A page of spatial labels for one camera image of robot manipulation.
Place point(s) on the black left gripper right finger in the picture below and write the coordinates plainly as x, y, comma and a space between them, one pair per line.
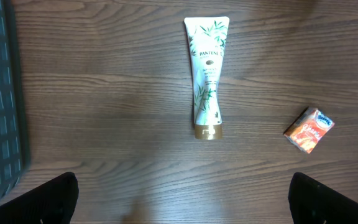
312, 202

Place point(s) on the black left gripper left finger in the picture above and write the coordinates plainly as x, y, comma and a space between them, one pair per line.
50, 203

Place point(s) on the small orange tissue pack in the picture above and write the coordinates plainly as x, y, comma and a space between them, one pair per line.
306, 132

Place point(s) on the white cosmetic tube gold cap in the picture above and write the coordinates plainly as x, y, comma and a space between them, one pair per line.
207, 43

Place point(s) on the grey plastic shopping basket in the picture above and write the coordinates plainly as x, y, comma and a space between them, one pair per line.
14, 139

